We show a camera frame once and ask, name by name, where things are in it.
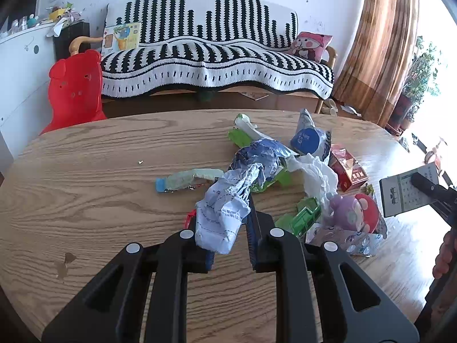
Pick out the green toy car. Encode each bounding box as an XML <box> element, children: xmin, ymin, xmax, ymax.
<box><xmin>275</xmin><ymin>196</ymin><xmax>322</xmax><ymax>238</ymax></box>

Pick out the blue white snack packet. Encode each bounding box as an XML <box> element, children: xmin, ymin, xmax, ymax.
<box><xmin>290</xmin><ymin>109</ymin><xmax>332</xmax><ymax>161</ymax></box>

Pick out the colourful picture book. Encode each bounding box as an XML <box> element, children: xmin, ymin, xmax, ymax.
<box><xmin>101</xmin><ymin>22</ymin><xmax>141</xmax><ymax>56</ymax></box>

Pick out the potted plant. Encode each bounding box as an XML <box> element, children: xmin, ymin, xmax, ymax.
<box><xmin>387</xmin><ymin>37</ymin><xmax>443</xmax><ymax>133</ymax></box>

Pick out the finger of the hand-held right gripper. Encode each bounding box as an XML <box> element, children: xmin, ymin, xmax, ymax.
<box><xmin>410</xmin><ymin>173</ymin><xmax>457</xmax><ymax>227</ymax></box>

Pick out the pink cartoon cushion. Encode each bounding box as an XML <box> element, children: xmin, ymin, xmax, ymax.
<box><xmin>287</xmin><ymin>31</ymin><xmax>333</xmax><ymax>62</ymax></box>

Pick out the pink toy tricycle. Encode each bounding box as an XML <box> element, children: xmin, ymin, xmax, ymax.
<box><xmin>424</xmin><ymin>137</ymin><xmax>448</xmax><ymax>167</ymax></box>

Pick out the person's right hand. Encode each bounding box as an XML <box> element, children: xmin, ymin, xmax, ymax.
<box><xmin>433</xmin><ymin>229</ymin><xmax>457</xmax><ymax>279</ymax></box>

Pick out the blue white paper bag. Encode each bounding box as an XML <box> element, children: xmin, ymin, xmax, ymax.
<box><xmin>195</xmin><ymin>137</ymin><xmax>298</xmax><ymax>256</ymax></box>

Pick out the red cigarette box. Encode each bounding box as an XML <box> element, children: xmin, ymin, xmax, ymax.
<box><xmin>328</xmin><ymin>145</ymin><xmax>368</xmax><ymax>192</ymax></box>

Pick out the long green box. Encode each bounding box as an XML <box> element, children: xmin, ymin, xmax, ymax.
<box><xmin>228</xmin><ymin>129</ymin><xmax>258</xmax><ymax>148</ymax></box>

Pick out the torn green carton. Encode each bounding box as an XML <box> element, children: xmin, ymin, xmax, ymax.
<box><xmin>248</xmin><ymin>167</ymin><xmax>291</xmax><ymax>194</ymax></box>

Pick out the pink cartoon snack packet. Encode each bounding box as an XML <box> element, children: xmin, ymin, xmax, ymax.
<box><xmin>305</xmin><ymin>193</ymin><xmax>388</xmax><ymax>258</ymax></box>

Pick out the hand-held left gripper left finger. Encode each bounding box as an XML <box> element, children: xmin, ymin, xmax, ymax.
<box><xmin>41</xmin><ymin>218</ymin><xmax>215</xmax><ymax>343</ymax></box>

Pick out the yellow toy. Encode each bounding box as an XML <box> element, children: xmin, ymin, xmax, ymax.
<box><xmin>48</xmin><ymin>7</ymin><xmax>74</xmax><ymax>22</ymax></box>

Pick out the white tissue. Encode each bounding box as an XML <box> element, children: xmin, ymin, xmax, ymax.
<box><xmin>286</xmin><ymin>153</ymin><xmax>339</xmax><ymax>218</ymax></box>

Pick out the black radiator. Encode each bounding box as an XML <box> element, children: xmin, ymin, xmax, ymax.
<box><xmin>53</xmin><ymin>22</ymin><xmax>91</xmax><ymax>62</ymax></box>

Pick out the wooden sofa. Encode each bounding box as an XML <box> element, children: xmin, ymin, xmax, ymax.
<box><xmin>100</xmin><ymin>0</ymin><xmax>337</xmax><ymax>115</ymax></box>

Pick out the green wrapper with blue cap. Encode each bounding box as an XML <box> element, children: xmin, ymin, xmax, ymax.
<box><xmin>155</xmin><ymin>167</ymin><xmax>224</xmax><ymax>194</ymax></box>

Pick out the small grey card box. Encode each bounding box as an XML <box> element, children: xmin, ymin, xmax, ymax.
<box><xmin>379</xmin><ymin>162</ymin><xmax>441</xmax><ymax>218</ymax></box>

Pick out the white cabinet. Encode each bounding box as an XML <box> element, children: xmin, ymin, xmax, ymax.
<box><xmin>0</xmin><ymin>21</ymin><xmax>59</xmax><ymax>158</ymax></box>

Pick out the red plastic child chair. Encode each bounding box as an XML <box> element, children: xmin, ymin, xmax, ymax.
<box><xmin>39</xmin><ymin>50</ymin><xmax>108</xmax><ymax>135</ymax></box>

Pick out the brown curtain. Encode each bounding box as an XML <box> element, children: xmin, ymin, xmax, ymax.
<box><xmin>334</xmin><ymin>0</ymin><xmax>420</xmax><ymax>127</ymax></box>

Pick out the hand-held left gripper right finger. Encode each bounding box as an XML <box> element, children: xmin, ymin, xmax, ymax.
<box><xmin>244</xmin><ymin>195</ymin><xmax>420</xmax><ymax>343</ymax></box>

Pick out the curved wooden handle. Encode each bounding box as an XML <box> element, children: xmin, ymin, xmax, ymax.
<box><xmin>69</xmin><ymin>36</ymin><xmax>104</xmax><ymax>56</ymax></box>

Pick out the white plastic wrapper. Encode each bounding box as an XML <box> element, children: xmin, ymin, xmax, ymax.
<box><xmin>234</xmin><ymin>113</ymin><xmax>272</xmax><ymax>140</ymax></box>

